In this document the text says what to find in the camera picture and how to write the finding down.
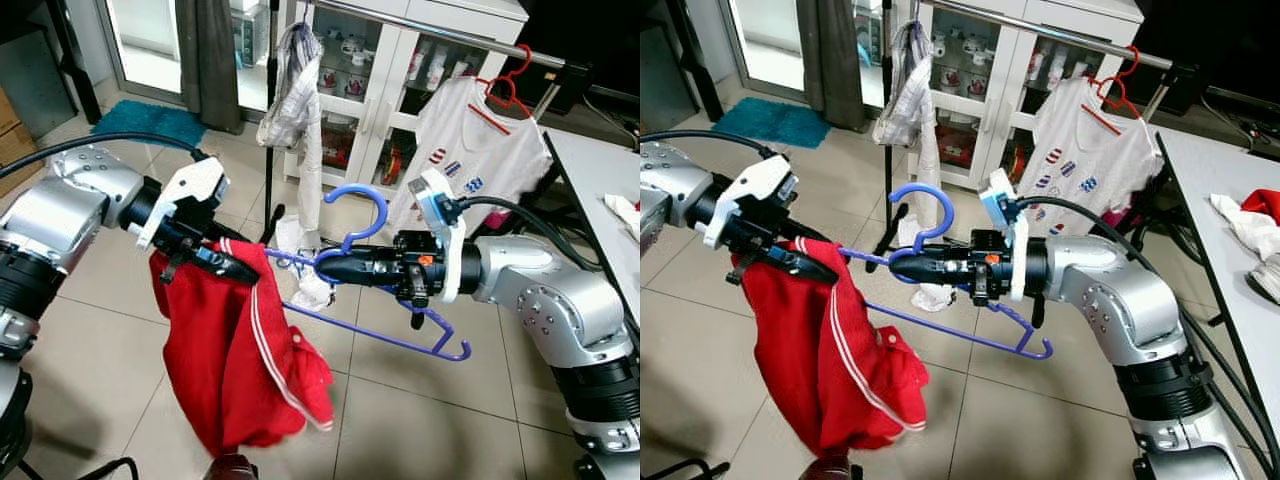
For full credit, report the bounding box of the red polo shirt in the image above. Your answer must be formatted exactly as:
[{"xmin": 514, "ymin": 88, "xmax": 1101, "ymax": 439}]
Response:
[
  {"xmin": 150, "ymin": 238, "xmax": 337, "ymax": 459},
  {"xmin": 730, "ymin": 238, "xmax": 932, "ymax": 457}
]

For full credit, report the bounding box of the red clothes hanger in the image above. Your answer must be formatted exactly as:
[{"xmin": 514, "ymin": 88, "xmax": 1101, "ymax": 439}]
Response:
[
  {"xmin": 1088, "ymin": 44, "xmax": 1142, "ymax": 137},
  {"xmin": 474, "ymin": 44, "xmax": 537, "ymax": 137}
]

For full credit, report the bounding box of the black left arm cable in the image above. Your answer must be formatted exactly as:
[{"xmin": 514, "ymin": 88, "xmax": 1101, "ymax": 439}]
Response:
[
  {"xmin": 640, "ymin": 127, "xmax": 778, "ymax": 163},
  {"xmin": 0, "ymin": 130, "xmax": 208, "ymax": 183}
]

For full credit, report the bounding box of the dark grey curtain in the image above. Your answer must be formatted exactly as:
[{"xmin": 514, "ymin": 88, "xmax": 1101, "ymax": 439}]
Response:
[
  {"xmin": 815, "ymin": 0, "xmax": 882, "ymax": 133},
  {"xmin": 175, "ymin": 0, "xmax": 242, "ymax": 133}
]

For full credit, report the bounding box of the red gift box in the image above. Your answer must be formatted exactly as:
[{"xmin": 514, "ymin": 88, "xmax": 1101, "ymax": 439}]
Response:
[
  {"xmin": 320, "ymin": 120, "xmax": 354, "ymax": 172},
  {"xmin": 940, "ymin": 115, "xmax": 977, "ymax": 167}
]

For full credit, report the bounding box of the white glass door cabinet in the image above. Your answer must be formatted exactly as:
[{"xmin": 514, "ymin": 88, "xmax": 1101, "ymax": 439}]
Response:
[
  {"xmin": 905, "ymin": 0, "xmax": 1147, "ymax": 193},
  {"xmin": 285, "ymin": 0, "xmax": 532, "ymax": 193}
]

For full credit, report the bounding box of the purple plastic clothes hanger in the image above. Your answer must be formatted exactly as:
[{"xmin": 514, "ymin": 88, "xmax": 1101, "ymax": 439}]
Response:
[
  {"xmin": 265, "ymin": 185, "xmax": 473, "ymax": 363},
  {"xmin": 838, "ymin": 183, "xmax": 1054, "ymax": 362}
]

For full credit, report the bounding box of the cream white garment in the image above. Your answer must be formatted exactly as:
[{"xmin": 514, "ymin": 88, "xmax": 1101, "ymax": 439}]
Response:
[
  {"xmin": 1210, "ymin": 193, "xmax": 1280, "ymax": 303},
  {"xmin": 605, "ymin": 193, "xmax": 641, "ymax": 237}
]

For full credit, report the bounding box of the red garment with white stripe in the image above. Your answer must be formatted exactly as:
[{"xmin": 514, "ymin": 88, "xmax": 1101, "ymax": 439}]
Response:
[{"xmin": 1240, "ymin": 187, "xmax": 1280, "ymax": 227}]

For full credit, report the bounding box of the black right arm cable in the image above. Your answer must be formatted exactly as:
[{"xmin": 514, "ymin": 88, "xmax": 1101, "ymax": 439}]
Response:
[
  {"xmin": 455, "ymin": 194, "xmax": 641, "ymax": 353},
  {"xmin": 1020, "ymin": 194, "xmax": 1280, "ymax": 473}
]

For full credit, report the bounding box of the white printed t-shirt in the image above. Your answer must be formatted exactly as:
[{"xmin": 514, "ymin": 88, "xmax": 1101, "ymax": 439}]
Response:
[
  {"xmin": 1000, "ymin": 75, "xmax": 1162, "ymax": 237},
  {"xmin": 385, "ymin": 75, "xmax": 554, "ymax": 237}
]

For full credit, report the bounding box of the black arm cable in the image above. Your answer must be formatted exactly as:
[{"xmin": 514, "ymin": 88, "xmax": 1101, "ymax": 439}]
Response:
[
  {"xmin": 640, "ymin": 127, "xmax": 778, "ymax": 163},
  {"xmin": 455, "ymin": 194, "xmax": 641, "ymax": 353},
  {"xmin": 1020, "ymin": 194, "xmax": 1280, "ymax": 473},
  {"xmin": 0, "ymin": 130, "xmax": 208, "ymax": 183}
]

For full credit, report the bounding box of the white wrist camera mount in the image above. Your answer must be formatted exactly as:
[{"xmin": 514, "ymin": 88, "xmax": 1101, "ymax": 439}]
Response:
[
  {"xmin": 408, "ymin": 168, "xmax": 467, "ymax": 304},
  {"xmin": 135, "ymin": 157, "xmax": 230, "ymax": 251},
  {"xmin": 978, "ymin": 168, "xmax": 1032, "ymax": 304},
  {"xmin": 703, "ymin": 155, "xmax": 800, "ymax": 250}
]

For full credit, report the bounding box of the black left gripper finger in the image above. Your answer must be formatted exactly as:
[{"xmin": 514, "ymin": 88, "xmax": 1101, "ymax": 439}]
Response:
[
  {"xmin": 200, "ymin": 240, "xmax": 259, "ymax": 273},
  {"xmin": 198, "ymin": 255, "xmax": 259, "ymax": 284},
  {"xmin": 778, "ymin": 240, "xmax": 837, "ymax": 273},
  {"xmin": 775, "ymin": 255, "xmax": 837, "ymax": 284}
]

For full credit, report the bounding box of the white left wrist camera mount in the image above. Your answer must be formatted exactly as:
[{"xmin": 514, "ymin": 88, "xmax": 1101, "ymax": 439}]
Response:
[
  {"xmin": 135, "ymin": 157, "xmax": 230, "ymax": 251},
  {"xmin": 703, "ymin": 155, "xmax": 800, "ymax": 250}
]

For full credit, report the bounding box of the brown cardboard box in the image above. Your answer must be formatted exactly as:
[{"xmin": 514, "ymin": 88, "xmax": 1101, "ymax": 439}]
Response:
[{"xmin": 0, "ymin": 85, "xmax": 37, "ymax": 172}]

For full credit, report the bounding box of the dark grey cabinet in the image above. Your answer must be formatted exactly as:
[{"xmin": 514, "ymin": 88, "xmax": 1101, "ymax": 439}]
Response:
[
  {"xmin": 640, "ymin": 0, "xmax": 722, "ymax": 132},
  {"xmin": 0, "ymin": 0, "xmax": 102, "ymax": 142}
]

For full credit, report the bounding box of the glass balcony door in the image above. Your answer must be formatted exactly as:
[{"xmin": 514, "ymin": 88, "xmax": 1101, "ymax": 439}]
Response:
[
  {"xmin": 105, "ymin": 0, "xmax": 182, "ymax": 98},
  {"xmin": 730, "ymin": 0, "xmax": 822, "ymax": 98}
]

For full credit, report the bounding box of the black television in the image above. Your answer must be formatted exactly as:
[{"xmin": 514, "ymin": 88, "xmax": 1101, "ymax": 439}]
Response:
[
  {"xmin": 530, "ymin": 0, "xmax": 641, "ymax": 102},
  {"xmin": 1135, "ymin": 0, "xmax": 1280, "ymax": 112}
]

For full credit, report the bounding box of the small crumpled white cloth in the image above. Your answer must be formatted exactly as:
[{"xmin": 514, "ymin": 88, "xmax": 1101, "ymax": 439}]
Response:
[
  {"xmin": 905, "ymin": 215, "xmax": 962, "ymax": 314},
  {"xmin": 275, "ymin": 215, "xmax": 337, "ymax": 312}
]

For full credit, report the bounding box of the teal floor mat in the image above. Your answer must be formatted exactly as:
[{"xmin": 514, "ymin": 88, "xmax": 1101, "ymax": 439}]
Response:
[
  {"xmin": 90, "ymin": 98, "xmax": 207, "ymax": 150},
  {"xmin": 712, "ymin": 97, "xmax": 832, "ymax": 152}
]

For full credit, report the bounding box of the metal clothes rack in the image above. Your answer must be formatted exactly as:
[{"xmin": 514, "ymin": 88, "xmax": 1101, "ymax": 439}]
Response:
[
  {"xmin": 263, "ymin": 0, "xmax": 593, "ymax": 248},
  {"xmin": 878, "ymin": 0, "xmax": 1198, "ymax": 251}
]

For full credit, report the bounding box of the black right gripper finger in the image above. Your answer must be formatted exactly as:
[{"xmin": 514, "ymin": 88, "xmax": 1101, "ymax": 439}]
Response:
[
  {"xmin": 890, "ymin": 250, "xmax": 966, "ymax": 269},
  {"xmin": 888, "ymin": 266, "xmax": 966, "ymax": 287},
  {"xmin": 316, "ymin": 266, "xmax": 398, "ymax": 289},
  {"xmin": 318, "ymin": 250, "xmax": 398, "ymax": 269}
]

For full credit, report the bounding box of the grey white checked shirt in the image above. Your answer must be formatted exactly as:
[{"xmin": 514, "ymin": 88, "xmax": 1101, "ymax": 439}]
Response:
[
  {"xmin": 873, "ymin": 22, "xmax": 937, "ymax": 233},
  {"xmin": 257, "ymin": 22, "xmax": 327, "ymax": 233}
]

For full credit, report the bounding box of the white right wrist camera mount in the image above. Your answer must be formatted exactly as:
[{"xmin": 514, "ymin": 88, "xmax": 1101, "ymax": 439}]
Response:
[
  {"xmin": 978, "ymin": 168, "xmax": 1032, "ymax": 304},
  {"xmin": 408, "ymin": 168, "xmax": 467, "ymax": 304}
]

